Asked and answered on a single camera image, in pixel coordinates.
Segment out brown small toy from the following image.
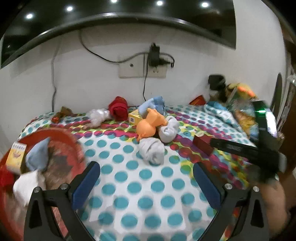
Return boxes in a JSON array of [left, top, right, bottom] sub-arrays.
[[51, 106, 73, 124]]

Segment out orange plush toy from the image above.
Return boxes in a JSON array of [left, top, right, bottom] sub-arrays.
[[136, 108, 168, 142]]

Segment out black adapter cable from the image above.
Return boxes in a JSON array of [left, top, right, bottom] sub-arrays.
[[79, 29, 175, 103]]

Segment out white sock ball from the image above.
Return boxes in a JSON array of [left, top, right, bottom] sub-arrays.
[[139, 137, 165, 166]]

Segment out red packet by wall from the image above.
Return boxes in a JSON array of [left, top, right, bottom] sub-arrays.
[[189, 95, 206, 106]]

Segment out yellow medicine box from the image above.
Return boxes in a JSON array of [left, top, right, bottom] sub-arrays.
[[6, 142, 27, 175]]

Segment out crumpled white plastic wrap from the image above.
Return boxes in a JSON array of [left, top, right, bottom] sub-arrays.
[[87, 108, 111, 128]]

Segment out person's right hand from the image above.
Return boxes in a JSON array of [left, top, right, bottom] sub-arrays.
[[257, 180, 289, 237]]

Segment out polka dot bedsheet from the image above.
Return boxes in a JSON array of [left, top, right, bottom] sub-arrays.
[[17, 102, 262, 241]]

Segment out white wall socket plate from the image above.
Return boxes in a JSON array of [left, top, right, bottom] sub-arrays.
[[118, 55, 168, 78]]

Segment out wall mounted television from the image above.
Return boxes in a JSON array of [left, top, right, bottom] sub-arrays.
[[1, 0, 236, 67]]

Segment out light blue sock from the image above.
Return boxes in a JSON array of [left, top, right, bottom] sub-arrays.
[[26, 138, 50, 172]]

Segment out dark red gold box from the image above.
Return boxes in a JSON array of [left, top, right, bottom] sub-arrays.
[[193, 135, 214, 156]]

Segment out black power adapter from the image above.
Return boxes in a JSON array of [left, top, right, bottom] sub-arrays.
[[147, 43, 160, 67]]

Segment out small blue sock ball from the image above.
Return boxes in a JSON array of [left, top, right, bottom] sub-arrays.
[[138, 96, 165, 118]]

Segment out yellow crochet doll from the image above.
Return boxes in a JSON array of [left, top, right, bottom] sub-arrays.
[[226, 83, 257, 100]]

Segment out red sock in tray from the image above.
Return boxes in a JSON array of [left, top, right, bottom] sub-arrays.
[[0, 165, 20, 192]]

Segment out red rolled sock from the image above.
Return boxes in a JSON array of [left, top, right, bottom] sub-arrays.
[[108, 96, 128, 121]]

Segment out red round tray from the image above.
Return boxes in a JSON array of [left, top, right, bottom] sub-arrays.
[[1, 128, 86, 240]]

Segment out grey white sock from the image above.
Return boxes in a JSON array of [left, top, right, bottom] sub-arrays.
[[158, 115, 179, 143]]

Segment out plastic bag of snacks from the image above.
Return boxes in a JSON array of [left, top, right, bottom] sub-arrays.
[[227, 89, 259, 143]]

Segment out black tv cable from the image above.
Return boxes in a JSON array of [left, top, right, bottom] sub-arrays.
[[51, 39, 61, 113]]

